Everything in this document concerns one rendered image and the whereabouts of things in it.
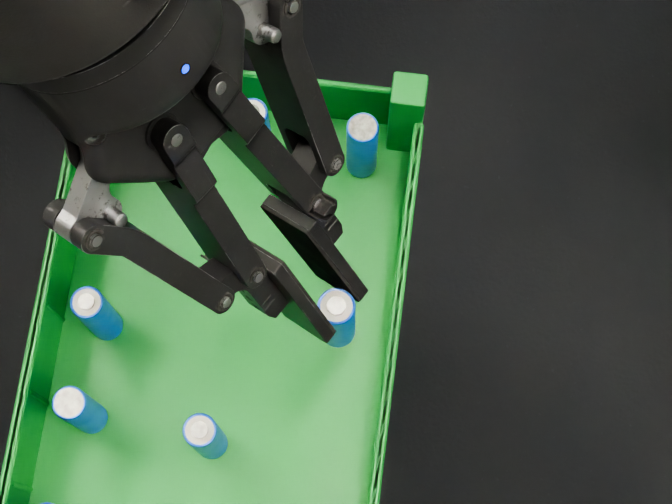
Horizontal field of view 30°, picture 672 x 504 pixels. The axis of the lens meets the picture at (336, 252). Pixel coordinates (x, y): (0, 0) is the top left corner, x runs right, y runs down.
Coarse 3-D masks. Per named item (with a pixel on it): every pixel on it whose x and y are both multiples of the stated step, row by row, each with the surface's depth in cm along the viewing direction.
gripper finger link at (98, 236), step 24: (48, 216) 46; (72, 240) 46; (96, 240) 45; (120, 240) 47; (144, 240) 48; (144, 264) 48; (168, 264) 49; (192, 264) 50; (192, 288) 51; (216, 288) 52; (216, 312) 53
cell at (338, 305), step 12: (336, 288) 60; (324, 300) 60; (336, 300) 59; (348, 300) 60; (324, 312) 60; (336, 312) 59; (348, 312) 60; (336, 324) 59; (348, 324) 60; (336, 336) 62; (348, 336) 63
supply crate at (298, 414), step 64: (384, 128) 77; (64, 192) 71; (128, 192) 76; (256, 192) 76; (384, 192) 76; (64, 256) 73; (192, 256) 75; (384, 256) 75; (64, 320) 74; (128, 320) 74; (192, 320) 74; (256, 320) 74; (384, 320) 74; (64, 384) 73; (128, 384) 73; (192, 384) 73; (256, 384) 73; (320, 384) 73; (384, 384) 68; (64, 448) 72; (128, 448) 72; (192, 448) 72; (256, 448) 72; (320, 448) 72; (384, 448) 67
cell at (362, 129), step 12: (348, 120) 70; (360, 120) 70; (372, 120) 70; (348, 132) 70; (360, 132) 70; (372, 132) 70; (348, 144) 72; (360, 144) 70; (372, 144) 71; (348, 156) 74; (360, 156) 72; (372, 156) 73; (348, 168) 76; (360, 168) 74; (372, 168) 75
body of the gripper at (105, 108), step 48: (192, 0) 41; (144, 48) 40; (192, 48) 42; (240, 48) 47; (48, 96) 41; (96, 96) 41; (144, 96) 41; (192, 96) 46; (96, 144) 44; (144, 144) 46
